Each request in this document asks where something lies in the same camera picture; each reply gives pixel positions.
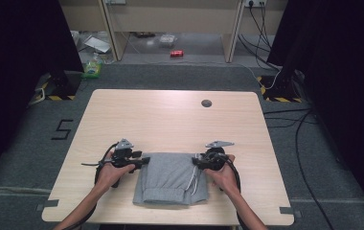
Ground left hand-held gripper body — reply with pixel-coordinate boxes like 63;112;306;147
104;138;140;170

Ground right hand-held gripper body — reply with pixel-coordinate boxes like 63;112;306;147
200;140;236;172

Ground grey shorts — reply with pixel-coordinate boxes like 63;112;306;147
132;151;211;206

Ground person's right hand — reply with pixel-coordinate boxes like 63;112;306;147
202;154;239;196

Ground person's left hand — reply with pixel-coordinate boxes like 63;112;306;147
95;151;137;195

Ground black tape numeral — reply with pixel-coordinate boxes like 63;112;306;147
51;119;75;141

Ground grey floor tape piece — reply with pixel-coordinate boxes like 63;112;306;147
279;206;303;219
35;199;59;213

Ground yellow black hazard tape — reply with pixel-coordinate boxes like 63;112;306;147
34;80;76;102
256;76;303;104

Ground black stand base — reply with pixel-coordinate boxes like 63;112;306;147
260;71;303;101
47;70;83;98

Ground green packet on floor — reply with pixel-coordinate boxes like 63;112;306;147
80;52;103;80

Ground white flat board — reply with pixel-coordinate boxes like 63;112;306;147
83;35;112;54

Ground clear plastic container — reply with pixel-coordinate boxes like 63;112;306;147
158;34;178;48

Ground black curtain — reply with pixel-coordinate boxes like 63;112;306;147
267;0;364;221
0;0;85;190

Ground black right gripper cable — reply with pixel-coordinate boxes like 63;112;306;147
219;155;252;230

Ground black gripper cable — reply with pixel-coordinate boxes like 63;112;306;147
219;155;252;230
61;142;121;230

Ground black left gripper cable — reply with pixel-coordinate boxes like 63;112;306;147
61;142;121;230

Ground black floor cables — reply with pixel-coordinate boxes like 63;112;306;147
262;107;335;230

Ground thin white floor cable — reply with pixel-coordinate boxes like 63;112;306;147
233;61;282;90

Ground thick white cable loop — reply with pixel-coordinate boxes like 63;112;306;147
28;87;46;106

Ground black wall cables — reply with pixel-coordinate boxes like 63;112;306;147
237;3;282;72

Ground white wall socket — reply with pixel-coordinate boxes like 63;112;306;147
244;0;267;8

